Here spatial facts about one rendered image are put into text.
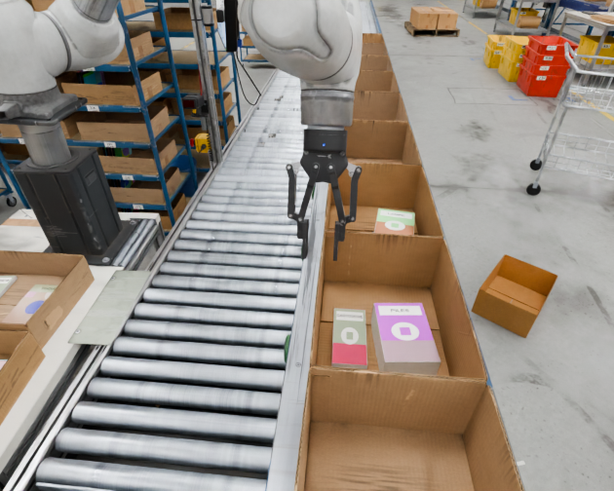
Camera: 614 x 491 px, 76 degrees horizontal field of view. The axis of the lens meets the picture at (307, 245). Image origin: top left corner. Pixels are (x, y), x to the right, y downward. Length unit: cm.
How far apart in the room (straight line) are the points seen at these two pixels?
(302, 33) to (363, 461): 67
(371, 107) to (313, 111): 140
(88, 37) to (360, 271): 98
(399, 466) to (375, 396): 13
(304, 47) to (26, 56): 94
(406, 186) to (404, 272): 39
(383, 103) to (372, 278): 118
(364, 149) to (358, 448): 122
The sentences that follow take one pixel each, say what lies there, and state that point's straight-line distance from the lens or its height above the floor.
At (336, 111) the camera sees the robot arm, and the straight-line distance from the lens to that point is 66.
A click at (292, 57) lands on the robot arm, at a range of 50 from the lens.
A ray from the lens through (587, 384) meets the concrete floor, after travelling 231.
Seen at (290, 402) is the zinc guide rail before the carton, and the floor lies 89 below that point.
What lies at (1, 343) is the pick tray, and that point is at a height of 80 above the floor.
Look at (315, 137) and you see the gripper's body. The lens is 67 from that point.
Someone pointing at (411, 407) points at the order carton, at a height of 96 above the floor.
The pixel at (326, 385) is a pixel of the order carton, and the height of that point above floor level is 101.
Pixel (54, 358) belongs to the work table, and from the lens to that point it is 125.
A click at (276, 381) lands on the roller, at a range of 103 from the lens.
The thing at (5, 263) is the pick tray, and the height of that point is 80.
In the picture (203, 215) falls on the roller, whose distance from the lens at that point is 163.
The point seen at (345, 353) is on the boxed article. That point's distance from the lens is 88.
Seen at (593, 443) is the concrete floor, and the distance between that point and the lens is 212.
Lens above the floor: 160
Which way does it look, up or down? 38 degrees down
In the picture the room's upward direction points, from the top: straight up
